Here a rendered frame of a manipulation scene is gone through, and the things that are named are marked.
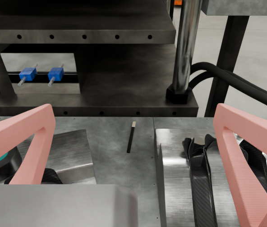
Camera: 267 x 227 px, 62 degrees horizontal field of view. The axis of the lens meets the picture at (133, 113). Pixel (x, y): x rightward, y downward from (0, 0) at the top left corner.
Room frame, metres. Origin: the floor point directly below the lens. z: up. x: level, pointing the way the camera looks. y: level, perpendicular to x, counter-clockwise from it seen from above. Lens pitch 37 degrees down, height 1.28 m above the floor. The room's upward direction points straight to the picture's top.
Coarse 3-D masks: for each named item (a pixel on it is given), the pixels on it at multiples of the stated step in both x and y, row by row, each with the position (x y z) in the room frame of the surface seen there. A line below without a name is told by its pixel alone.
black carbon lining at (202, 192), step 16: (192, 144) 0.35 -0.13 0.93; (208, 144) 0.33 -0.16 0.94; (240, 144) 0.35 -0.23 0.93; (192, 160) 0.35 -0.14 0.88; (256, 160) 0.30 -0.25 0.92; (192, 176) 0.27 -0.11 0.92; (208, 176) 0.27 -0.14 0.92; (256, 176) 0.27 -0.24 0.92; (192, 192) 0.24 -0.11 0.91; (208, 192) 0.24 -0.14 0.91; (208, 208) 0.22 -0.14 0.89; (208, 224) 0.19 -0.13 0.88
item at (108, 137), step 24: (0, 120) 0.59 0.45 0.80; (72, 120) 0.59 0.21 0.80; (96, 120) 0.59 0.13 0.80; (120, 120) 0.59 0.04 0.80; (144, 120) 0.59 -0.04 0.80; (168, 120) 0.59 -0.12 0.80; (192, 120) 0.59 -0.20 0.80; (96, 144) 0.47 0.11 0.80; (120, 144) 0.47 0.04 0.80; (144, 144) 0.47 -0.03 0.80; (96, 168) 0.38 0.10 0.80; (120, 168) 0.38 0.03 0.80; (144, 168) 0.38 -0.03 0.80; (144, 192) 0.31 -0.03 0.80; (144, 216) 0.25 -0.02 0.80
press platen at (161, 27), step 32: (0, 0) 1.29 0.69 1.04; (32, 0) 1.29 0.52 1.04; (64, 0) 1.29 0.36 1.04; (96, 0) 1.28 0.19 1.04; (128, 0) 1.28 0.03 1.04; (160, 0) 1.28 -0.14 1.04; (0, 32) 0.79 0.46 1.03; (32, 32) 0.79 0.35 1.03; (64, 32) 0.79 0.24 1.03; (96, 32) 0.79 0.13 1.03; (128, 32) 0.79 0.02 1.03; (160, 32) 0.79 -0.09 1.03
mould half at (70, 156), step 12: (72, 132) 0.41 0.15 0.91; (84, 132) 0.40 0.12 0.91; (24, 144) 0.37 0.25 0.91; (60, 144) 0.37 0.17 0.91; (72, 144) 0.37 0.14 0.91; (84, 144) 0.37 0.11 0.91; (24, 156) 0.33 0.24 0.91; (48, 156) 0.33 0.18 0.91; (60, 156) 0.33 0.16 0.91; (72, 156) 0.33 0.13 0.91; (84, 156) 0.33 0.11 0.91; (60, 168) 0.30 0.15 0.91; (72, 168) 0.30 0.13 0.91; (84, 168) 0.30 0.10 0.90; (72, 180) 0.29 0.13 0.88; (84, 180) 0.29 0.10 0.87
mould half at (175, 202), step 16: (160, 144) 0.35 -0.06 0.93; (176, 144) 0.34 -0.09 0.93; (160, 160) 0.33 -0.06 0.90; (176, 160) 0.30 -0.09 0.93; (208, 160) 0.30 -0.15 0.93; (160, 176) 0.30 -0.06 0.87; (176, 176) 0.27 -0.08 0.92; (224, 176) 0.27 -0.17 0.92; (160, 192) 0.28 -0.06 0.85; (176, 192) 0.24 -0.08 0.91; (224, 192) 0.24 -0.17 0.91; (160, 208) 0.26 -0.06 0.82; (176, 208) 0.22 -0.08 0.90; (192, 208) 0.22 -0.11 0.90; (224, 208) 0.22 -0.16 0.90; (176, 224) 0.19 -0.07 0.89; (192, 224) 0.19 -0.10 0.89; (224, 224) 0.19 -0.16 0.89
